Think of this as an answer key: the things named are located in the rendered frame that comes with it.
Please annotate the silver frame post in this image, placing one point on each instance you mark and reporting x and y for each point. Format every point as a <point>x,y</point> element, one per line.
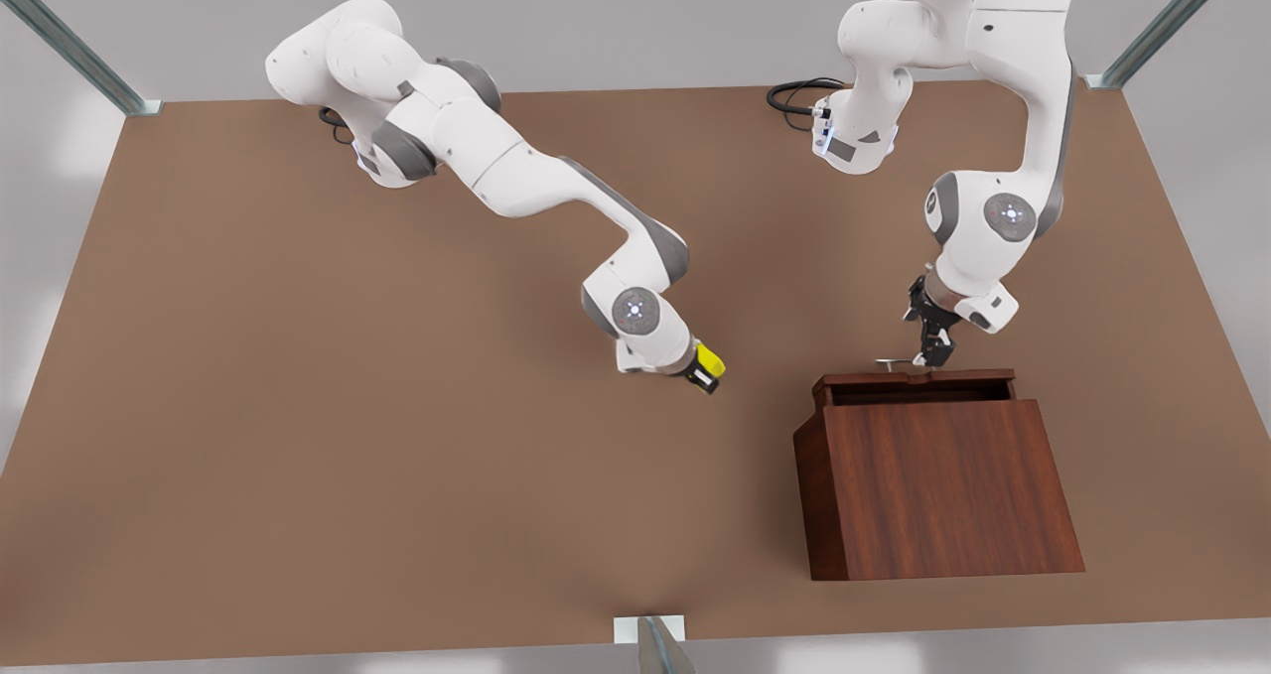
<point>1162,24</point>
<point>655,644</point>
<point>74,49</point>

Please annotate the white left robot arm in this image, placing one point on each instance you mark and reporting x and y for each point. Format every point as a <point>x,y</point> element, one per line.
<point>1023,49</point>

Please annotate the brown wooden cabinet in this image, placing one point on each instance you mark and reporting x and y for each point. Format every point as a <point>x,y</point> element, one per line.
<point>943,485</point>

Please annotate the yellow square block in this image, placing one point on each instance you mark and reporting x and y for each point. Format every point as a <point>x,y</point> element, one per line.
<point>711,359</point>

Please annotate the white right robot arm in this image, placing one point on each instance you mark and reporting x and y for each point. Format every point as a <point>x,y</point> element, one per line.
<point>516,173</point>

